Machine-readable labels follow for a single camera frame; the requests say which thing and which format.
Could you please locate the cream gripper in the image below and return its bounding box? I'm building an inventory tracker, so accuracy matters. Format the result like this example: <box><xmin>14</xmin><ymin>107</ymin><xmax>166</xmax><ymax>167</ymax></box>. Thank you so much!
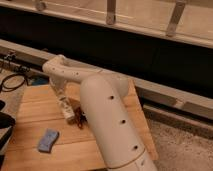
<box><xmin>50</xmin><ymin>77</ymin><xmax>67</xmax><ymax>100</ymax></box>

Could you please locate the black cable loop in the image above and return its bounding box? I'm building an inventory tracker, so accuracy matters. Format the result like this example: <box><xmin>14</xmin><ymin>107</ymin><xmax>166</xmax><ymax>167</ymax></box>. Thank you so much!
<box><xmin>0</xmin><ymin>72</ymin><xmax>30</xmax><ymax>93</ymax></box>

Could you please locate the wooden board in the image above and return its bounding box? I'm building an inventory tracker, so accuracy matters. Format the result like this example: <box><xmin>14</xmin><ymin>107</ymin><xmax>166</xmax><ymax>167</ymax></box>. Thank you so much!
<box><xmin>0</xmin><ymin>79</ymin><xmax>160</xmax><ymax>171</ymax></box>

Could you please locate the black object at left edge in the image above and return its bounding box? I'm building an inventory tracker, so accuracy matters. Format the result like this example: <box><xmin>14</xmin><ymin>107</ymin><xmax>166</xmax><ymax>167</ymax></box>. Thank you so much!
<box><xmin>0</xmin><ymin>100</ymin><xmax>16</xmax><ymax>168</ymax></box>

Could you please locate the white plastic bottle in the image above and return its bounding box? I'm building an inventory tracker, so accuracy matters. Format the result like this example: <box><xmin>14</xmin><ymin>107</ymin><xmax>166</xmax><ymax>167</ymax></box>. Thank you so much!
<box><xmin>59</xmin><ymin>96</ymin><xmax>75</xmax><ymax>123</ymax></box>

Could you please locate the metal rail frame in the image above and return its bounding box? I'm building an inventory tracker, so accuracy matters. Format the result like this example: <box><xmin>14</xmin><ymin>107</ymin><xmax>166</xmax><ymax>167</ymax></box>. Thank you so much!
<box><xmin>0</xmin><ymin>0</ymin><xmax>213</xmax><ymax>49</ymax></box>

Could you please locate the blue sponge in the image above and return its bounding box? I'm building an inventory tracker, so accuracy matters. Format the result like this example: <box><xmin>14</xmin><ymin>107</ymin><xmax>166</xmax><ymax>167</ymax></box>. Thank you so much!
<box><xmin>37</xmin><ymin>129</ymin><xmax>59</xmax><ymax>153</ymax></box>

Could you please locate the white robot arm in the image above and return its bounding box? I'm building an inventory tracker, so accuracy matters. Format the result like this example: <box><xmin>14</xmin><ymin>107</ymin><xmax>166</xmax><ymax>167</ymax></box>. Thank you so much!
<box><xmin>42</xmin><ymin>55</ymin><xmax>157</xmax><ymax>171</ymax></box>

